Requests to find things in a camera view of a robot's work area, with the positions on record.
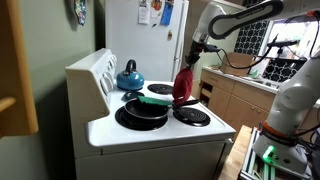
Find small green item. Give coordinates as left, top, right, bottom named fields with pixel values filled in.
left=249, top=69, right=260, bottom=80

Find white paper note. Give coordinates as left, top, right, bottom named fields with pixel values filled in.
left=137, top=0, right=151, bottom=25

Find cardboard box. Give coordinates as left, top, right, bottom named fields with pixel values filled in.
left=219, top=52, right=255, bottom=77

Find red towel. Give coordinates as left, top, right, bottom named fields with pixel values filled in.
left=171, top=66, right=195, bottom=107

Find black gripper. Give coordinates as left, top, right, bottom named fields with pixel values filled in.
left=184, top=42, right=205, bottom=70

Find blue kettle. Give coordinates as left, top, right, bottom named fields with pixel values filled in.
left=115, top=59, right=146, bottom=92

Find black stereo camera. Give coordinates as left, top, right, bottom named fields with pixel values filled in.
left=266, top=39, right=300, bottom=48

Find white refrigerator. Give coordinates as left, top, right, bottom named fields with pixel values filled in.
left=105, top=0, right=190, bottom=83

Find white electric stove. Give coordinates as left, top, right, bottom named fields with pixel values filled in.
left=64, top=48, right=237, bottom=180

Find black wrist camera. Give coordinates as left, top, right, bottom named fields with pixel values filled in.
left=201, top=43, right=222, bottom=54

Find dark blue spoon rest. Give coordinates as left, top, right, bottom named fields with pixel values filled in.
left=121, top=90, right=145, bottom=102

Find blue paper sheet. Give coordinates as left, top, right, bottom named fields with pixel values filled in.
left=160, top=0, right=175, bottom=27

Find wooden spice rack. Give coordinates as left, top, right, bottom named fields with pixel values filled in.
left=0, top=0, right=39, bottom=138

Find wooden kitchen cabinets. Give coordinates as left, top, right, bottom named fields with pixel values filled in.
left=191, top=68, right=320, bottom=141

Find white stove knob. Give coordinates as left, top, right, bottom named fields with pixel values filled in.
left=105, top=70, right=116, bottom=83
left=100, top=75, right=114, bottom=95

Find green round pot holder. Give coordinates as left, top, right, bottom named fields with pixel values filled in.
left=137, top=95, right=175, bottom=108

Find colourful picture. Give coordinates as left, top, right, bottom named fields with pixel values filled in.
left=150, top=0, right=165, bottom=18

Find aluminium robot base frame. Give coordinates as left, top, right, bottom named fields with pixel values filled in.
left=239, top=128, right=314, bottom=180

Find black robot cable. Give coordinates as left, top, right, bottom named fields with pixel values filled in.
left=213, top=9, right=320, bottom=71

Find black frying pan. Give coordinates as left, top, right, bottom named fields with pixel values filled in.
left=114, top=105, right=169, bottom=132
left=123, top=97, right=200, bottom=121

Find wooden robot platform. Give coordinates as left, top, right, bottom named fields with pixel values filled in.
left=218, top=124, right=254, bottom=180

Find colourful decorative wall plate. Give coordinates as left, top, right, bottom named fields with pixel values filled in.
left=73, top=0, right=87, bottom=26

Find black coil stove burner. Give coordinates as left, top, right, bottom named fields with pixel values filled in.
left=172, top=106, right=212, bottom=127
left=146, top=83, right=175, bottom=96

